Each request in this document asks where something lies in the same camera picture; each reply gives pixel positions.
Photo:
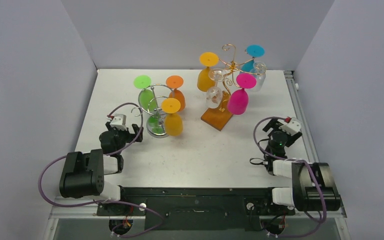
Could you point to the yellow wine glass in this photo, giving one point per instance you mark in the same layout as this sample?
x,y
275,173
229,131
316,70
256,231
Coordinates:
x,y
208,60
173,123

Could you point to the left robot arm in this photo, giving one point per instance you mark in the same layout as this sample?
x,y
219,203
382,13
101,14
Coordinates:
x,y
83,174

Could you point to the dark orange wine glass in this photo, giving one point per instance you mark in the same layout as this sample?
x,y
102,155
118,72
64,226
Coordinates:
x,y
174,82

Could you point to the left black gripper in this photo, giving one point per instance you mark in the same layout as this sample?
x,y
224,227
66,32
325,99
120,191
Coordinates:
x,y
136,137

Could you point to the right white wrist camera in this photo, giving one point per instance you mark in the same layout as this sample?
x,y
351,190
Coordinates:
x,y
291,126

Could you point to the blue wine glass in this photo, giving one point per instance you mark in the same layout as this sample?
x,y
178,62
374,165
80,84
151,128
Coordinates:
x,y
255,51

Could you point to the gold wire glass rack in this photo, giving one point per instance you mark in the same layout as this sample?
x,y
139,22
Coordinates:
x,y
219,117

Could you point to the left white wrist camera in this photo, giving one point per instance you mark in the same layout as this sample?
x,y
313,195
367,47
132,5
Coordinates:
x,y
118,122

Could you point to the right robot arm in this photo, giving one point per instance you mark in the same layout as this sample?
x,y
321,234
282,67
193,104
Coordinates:
x,y
313,187

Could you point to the pink wine glass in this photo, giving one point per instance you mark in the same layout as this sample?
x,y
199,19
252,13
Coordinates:
x,y
239,100

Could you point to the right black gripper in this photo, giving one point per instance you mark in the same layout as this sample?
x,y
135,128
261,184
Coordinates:
x,y
273,124

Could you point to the yellow wine glass front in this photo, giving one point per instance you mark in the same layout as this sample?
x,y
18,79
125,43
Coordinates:
x,y
173,123

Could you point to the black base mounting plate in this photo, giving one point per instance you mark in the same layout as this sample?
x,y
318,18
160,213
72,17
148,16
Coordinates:
x,y
197,208

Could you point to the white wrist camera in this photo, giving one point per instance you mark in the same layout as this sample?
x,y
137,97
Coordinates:
x,y
291,126
118,122

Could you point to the silver wire glass rack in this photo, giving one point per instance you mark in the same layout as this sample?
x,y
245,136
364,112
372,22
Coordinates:
x,y
159,99

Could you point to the green wine glass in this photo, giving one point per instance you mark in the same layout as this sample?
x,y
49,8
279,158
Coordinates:
x,y
149,104

